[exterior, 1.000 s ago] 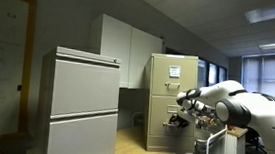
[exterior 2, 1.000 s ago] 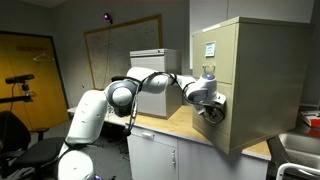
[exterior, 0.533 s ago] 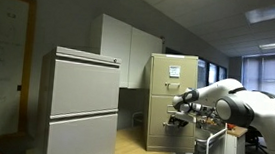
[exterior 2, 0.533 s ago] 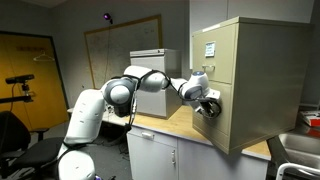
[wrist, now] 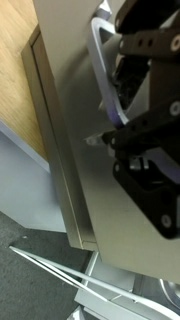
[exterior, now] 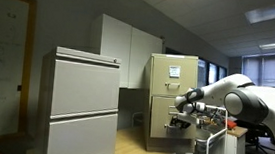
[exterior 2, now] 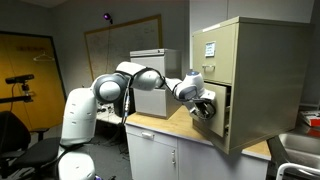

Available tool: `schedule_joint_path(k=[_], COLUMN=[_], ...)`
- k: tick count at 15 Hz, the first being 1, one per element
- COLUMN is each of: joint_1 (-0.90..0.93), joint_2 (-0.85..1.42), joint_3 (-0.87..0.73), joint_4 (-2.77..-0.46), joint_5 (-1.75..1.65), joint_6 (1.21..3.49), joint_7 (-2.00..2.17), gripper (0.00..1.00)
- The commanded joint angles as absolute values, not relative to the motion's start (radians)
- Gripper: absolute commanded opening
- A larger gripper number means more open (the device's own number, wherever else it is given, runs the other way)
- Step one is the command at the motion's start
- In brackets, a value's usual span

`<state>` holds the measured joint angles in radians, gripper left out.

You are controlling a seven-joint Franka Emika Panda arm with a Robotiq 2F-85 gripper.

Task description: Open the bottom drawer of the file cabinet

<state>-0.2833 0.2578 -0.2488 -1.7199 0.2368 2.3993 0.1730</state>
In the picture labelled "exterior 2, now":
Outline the red box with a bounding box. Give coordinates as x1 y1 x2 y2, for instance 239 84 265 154
298 109 320 128

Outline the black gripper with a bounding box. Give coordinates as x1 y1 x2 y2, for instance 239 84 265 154
189 98 217 122

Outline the beige labelled file drawer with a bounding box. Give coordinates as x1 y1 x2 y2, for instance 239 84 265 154
191 23 239 85

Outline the wood-framed whiteboard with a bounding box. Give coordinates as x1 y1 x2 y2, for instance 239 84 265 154
83 13 164 82

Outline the silver labelled drawer handle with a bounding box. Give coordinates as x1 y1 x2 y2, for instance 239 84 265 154
201 64 217 73

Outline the black office chair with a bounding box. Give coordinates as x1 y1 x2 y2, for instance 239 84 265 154
0 110 63 178

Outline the silver cabinet door handle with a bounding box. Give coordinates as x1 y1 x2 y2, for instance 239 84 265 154
170 148 177 166

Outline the yellow door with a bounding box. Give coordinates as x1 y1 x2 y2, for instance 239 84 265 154
0 30 67 132

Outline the grey two-drawer lateral cabinet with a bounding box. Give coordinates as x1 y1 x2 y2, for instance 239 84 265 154
129 48 183 120

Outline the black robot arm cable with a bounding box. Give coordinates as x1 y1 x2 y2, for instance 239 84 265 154
121 67 167 126

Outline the white paper drawer label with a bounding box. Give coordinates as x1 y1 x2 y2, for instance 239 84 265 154
204 40 217 59

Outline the beige metal file cabinet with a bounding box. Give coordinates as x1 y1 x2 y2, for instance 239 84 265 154
190 16 313 156

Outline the camera with purple light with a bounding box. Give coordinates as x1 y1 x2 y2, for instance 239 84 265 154
102 12 114 25

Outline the grey metal sink unit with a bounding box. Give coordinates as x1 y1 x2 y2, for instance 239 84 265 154
266 131 320 176

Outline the black camera on stand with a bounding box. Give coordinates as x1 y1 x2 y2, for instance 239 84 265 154
0 73 36 105

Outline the wire coat hanger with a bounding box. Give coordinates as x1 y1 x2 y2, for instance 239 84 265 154
32 50 56 63

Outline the grey base cabinet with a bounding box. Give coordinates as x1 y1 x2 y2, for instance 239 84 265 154
124 122 270 180

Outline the white metal tube frame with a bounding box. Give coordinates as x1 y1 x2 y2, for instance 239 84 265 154
274 161 320 180

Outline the silver base drawer handle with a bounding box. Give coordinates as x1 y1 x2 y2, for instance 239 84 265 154
140 131 155 140

